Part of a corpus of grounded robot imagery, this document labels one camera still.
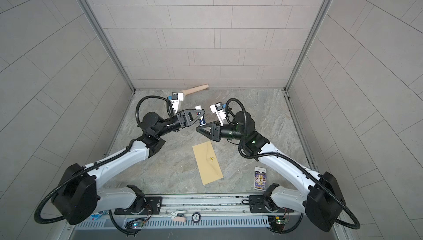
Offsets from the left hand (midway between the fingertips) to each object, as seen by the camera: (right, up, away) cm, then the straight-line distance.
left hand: (206, 116), depth 62 cm
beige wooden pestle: (-14, +14, +52) cm, 56 cm away
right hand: (-3, -7, +1) cm, 8 cm away
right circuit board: (+29, -45, +6) cm, 54 cm away
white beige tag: (-12, -42, +6) cm, 44 cm away
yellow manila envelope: (-1, -26, +23) cm, 35 cm away
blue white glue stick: (-1, -2, 0) cm, 2 cm away
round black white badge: (-5, -43, +7) cm, 44 cm away
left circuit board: (-28, -43, +3) cm, 52 cm away
